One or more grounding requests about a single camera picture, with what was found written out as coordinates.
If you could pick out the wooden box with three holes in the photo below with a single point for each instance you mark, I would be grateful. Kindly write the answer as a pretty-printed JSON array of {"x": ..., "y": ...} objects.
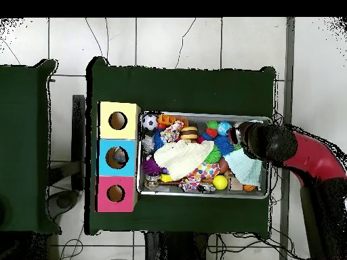
[{"x": 105, "y": 162}]

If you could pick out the mint green cloth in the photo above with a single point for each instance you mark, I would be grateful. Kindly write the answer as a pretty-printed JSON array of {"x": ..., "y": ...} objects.
[{"x": 245, "y": 169}]

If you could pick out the colourful dotted packet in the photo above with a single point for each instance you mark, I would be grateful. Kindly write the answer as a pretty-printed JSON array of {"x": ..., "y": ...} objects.
[{"x": 172, "y": 131}]

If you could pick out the black stand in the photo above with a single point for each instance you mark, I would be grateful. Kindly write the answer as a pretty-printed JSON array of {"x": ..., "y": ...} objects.
[{"x": 79, "y": 141}]

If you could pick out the cream yellow cloth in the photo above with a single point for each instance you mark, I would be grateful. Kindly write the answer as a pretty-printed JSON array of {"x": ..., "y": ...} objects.
[{"x": 181, "y": 160}]

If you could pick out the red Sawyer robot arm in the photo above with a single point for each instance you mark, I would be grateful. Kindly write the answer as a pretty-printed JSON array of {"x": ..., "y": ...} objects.
[{"x": 314, "y": 160}]

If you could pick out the yellow ball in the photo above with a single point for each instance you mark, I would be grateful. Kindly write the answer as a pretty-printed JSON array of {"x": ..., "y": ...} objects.
[{"x": 220, "y": 182}]

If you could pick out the green spiky ball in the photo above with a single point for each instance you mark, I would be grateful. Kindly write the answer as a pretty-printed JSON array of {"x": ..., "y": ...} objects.
[{"x": 213, "y": 155}]

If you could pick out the blue globe ball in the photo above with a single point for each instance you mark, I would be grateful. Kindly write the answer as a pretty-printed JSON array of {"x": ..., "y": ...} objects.
[{"x": 224, "y": 128}]

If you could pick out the black and white soccer ball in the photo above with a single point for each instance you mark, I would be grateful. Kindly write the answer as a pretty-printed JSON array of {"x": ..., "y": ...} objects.
[{"x": 149, "y": 122}]

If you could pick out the clear shallow bin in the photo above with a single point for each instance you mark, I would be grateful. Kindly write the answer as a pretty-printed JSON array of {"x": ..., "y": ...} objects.
[{"x": 157, "y": 190}]

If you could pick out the large blue spiky ball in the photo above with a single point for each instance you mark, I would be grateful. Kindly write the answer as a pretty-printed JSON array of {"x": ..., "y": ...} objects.
[{"x": 223, "y": 146}]

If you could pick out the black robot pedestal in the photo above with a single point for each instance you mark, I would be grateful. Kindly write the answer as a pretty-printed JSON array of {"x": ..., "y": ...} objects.
[{"x": 179, "y": 249}]

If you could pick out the orange plastic toy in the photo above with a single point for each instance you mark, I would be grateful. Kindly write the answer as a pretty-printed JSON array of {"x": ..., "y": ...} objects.
[{"x": 168, "y": 119}]

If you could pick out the toy burger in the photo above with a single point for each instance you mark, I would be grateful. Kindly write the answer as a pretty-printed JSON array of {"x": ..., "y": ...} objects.
[{"x": 189, "y": 133}]

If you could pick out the clear plastic packet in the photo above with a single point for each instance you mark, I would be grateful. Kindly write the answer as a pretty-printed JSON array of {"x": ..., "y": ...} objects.
[{"x": 120, "y": 157}]

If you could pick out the dark green table cloth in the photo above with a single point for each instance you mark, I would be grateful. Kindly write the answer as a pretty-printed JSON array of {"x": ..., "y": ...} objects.
[
  {"x": 179, "y": 86},
  {"x": 27, "y": 97}
]

